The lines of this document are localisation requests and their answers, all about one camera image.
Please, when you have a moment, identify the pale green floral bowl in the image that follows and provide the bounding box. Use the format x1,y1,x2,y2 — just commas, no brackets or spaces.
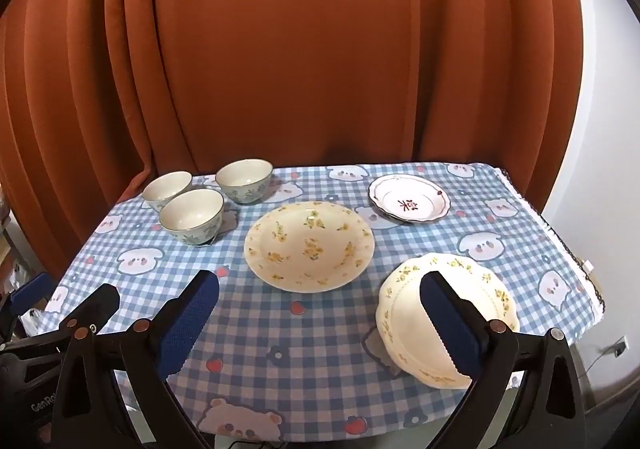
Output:
159,189,225,247
216,159,274,206
142,171,194,213

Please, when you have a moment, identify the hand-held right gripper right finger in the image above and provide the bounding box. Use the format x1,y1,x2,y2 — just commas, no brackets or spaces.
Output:
420,271,608,449

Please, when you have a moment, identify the white crumpled plastic bag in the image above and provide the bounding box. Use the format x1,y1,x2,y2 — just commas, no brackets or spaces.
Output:
22,309,50,337

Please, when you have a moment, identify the blue checked printed tablecloth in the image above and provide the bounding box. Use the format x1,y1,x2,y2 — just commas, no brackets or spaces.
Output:
44,161,603,435

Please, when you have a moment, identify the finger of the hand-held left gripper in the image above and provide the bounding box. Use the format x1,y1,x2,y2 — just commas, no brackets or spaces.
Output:
59,285,122,331
10,271,56,319

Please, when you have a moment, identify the round yellow floral plate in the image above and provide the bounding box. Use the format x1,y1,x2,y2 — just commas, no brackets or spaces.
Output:
243,201,375,294

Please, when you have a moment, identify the orange curtain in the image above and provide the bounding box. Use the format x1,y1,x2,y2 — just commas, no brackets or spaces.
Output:
0,0,588,300

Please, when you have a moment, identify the scalloped yellow floral plate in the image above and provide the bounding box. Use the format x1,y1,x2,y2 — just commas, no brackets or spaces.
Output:
376,252,521,390

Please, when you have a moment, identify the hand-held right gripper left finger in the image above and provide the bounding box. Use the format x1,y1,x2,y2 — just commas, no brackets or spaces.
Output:
50,270,221,449

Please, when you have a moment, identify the red-rimmed white plate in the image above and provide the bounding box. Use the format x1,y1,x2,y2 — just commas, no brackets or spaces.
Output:
368,174,451,225

